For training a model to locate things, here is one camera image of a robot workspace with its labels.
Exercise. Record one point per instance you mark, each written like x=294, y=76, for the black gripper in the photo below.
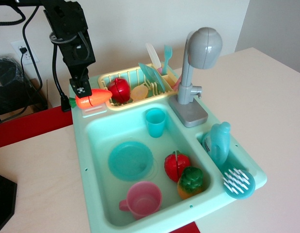
x=78, y=54

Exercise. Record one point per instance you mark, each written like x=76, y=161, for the orange toy carrot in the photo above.
x=99, y=96

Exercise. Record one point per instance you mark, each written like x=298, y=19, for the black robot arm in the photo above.
x=69, y=26

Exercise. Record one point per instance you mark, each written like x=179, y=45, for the teal plate in rack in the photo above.
x=153, y=76

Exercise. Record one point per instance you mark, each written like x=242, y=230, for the teal toy plate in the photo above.
x=130, y=161

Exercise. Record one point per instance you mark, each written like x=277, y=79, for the red toy apple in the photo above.
x=120, y=90

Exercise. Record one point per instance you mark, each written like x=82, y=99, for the yellow toy lemon slice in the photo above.
x=138, y=93

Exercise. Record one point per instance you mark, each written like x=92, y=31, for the yellow dish rack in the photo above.
x=135, y=77

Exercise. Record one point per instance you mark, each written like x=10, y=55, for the black bag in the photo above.
x=18, y=94

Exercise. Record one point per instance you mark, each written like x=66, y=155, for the white toy knife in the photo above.
x=153, y=56

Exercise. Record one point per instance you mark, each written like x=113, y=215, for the teal toy cup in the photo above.
x=155, y=120

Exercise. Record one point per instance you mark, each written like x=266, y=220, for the light blue toy fork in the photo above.
x=168, y=52

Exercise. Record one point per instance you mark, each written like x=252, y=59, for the pink toy utensil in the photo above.
x=176, y=85

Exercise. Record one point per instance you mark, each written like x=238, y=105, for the mint green toy sink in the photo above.
x=98, y=130

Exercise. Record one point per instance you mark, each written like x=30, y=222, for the red toy strawberry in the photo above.
x=174, y=164

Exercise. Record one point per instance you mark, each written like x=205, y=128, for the pink toy mug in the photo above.
x=142, y=199

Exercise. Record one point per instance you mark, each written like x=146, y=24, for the black object at left edge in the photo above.
x=8, y=191

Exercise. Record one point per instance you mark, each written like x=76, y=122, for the blue dish soap bottle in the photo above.
x=217, y=143

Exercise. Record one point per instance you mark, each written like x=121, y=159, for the orange toy fruit green top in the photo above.
x=190, y=182

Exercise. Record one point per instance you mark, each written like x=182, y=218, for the blue round dish brush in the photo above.
x=238, y=183

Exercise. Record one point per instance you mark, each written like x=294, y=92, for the white wall outlet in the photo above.
x=23, y=52

